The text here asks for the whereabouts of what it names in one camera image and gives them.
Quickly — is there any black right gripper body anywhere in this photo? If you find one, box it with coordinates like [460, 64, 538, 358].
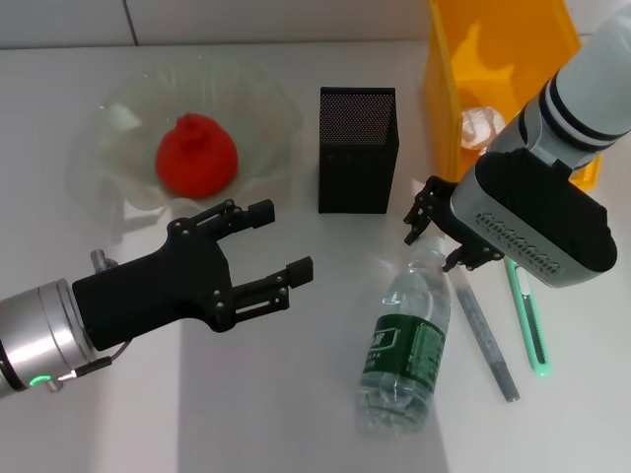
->
[423, 174, 483, 248]

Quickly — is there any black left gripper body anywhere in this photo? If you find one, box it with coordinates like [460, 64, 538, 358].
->
[72, 219, 237, 353]

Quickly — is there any red knitted orange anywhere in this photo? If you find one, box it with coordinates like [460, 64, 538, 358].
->
[155, 112, 241, 201]

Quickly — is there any white paper ball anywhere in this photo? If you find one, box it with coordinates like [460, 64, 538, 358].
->
[460, 105, 507, 152]

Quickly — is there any clear green-label water bottle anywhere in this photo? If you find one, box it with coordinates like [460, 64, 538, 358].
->
[355, 236, 454, 435]

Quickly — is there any grey pen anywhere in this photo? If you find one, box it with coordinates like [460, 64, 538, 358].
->
[451, 268, 522, 404]

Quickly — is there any black mesh pen holder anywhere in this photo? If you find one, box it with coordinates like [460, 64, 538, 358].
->
[317, 87, 398, 216]

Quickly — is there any green utility knife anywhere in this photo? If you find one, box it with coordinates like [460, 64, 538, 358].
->
[505, 258, 551, 378]

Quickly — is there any green glass fruit plate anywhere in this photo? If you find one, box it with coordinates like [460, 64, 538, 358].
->
[73, 54, 305, 213]

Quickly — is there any yellow plastic bin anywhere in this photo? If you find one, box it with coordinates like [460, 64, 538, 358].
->
[421, 0, 605, 193]

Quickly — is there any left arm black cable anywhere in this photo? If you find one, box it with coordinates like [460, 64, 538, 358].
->
[46, 339, 132, 393]

